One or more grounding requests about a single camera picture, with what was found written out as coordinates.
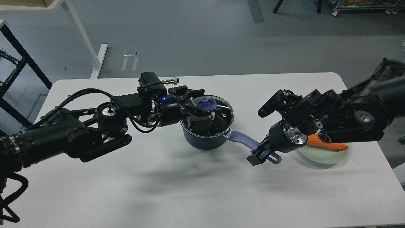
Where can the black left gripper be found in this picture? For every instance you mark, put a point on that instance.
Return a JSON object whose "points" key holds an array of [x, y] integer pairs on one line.
{"points": [[174, 108]]}

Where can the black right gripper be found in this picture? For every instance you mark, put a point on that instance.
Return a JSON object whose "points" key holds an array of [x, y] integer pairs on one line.
{"points": [[281, 137]]}

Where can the glass lid with blue knob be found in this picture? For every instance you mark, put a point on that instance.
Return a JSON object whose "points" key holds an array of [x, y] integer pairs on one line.
{"points": [[224, 120]]}

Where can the blue saucepan with purple handle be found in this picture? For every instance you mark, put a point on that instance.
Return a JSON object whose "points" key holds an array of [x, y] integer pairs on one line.
{"points": [[217, 141]]}

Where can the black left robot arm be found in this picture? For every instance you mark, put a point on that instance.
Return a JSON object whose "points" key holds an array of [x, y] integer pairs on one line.
{"points": [[91, 123]]}

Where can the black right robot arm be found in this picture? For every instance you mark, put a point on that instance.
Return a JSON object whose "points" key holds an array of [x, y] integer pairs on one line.
{"points": [[358, 114]]}

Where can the orange toy carrot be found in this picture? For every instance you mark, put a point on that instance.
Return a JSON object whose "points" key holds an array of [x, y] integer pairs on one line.
{"points": [[315, 142]]}

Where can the pale green plate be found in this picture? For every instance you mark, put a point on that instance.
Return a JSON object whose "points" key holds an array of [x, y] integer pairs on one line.
{"points": [[324, 156]]}

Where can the wheeled metal cart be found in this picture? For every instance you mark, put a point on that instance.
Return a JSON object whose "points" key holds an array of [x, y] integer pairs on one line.
{"points": [[390, 7]]}

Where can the black metal rack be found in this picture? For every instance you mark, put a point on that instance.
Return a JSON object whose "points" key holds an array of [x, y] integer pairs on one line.
{"points": [[26, 60]]}

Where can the white desk frame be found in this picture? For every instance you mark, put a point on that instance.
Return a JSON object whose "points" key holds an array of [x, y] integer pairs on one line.
{"points": [[51, 6]]}

